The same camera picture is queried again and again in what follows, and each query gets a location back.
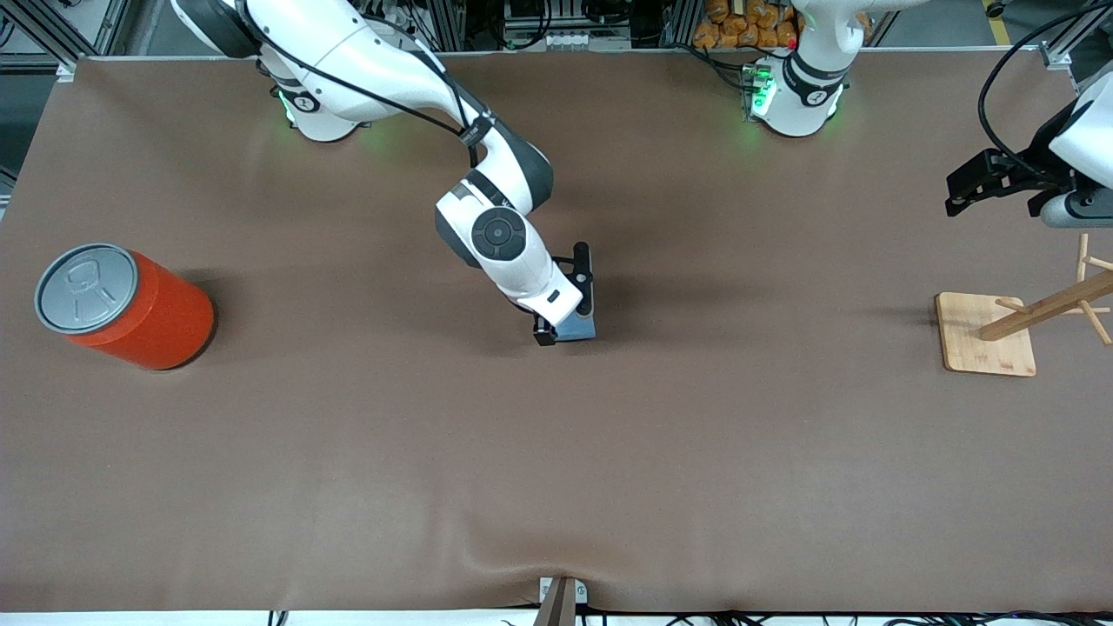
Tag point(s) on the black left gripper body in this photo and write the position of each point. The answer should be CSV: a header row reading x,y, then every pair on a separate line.
x,y
1031,171

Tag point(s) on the light blue cup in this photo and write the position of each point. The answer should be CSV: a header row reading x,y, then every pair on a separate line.
x,y
578,329

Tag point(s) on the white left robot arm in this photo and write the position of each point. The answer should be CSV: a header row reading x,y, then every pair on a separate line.
x,y
800,96

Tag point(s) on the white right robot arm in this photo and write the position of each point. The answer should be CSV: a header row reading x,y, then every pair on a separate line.
x,y
348,52

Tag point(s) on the brown table mat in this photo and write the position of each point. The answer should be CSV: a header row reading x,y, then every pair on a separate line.
x,y
556,435

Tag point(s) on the wooden mug tree stand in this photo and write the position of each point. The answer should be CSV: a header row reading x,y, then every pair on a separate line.
x,y
983,348

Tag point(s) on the white connector block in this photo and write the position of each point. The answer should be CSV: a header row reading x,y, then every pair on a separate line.
x,y
574,39

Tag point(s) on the orange snack bags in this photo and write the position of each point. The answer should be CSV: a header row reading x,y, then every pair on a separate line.
x,y
748,26

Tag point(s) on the white power strip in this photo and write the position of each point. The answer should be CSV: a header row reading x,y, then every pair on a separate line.
x,y
374,17

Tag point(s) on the orange can with grey lid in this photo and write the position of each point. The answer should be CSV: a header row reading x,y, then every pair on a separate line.
x,y
130,322

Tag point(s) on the aluminium frame profile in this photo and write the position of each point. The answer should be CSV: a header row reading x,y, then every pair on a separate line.
x,y
1065,48
52,39

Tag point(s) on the metal table edge bracket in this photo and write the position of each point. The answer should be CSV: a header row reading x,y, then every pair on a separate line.
x,y
561,600

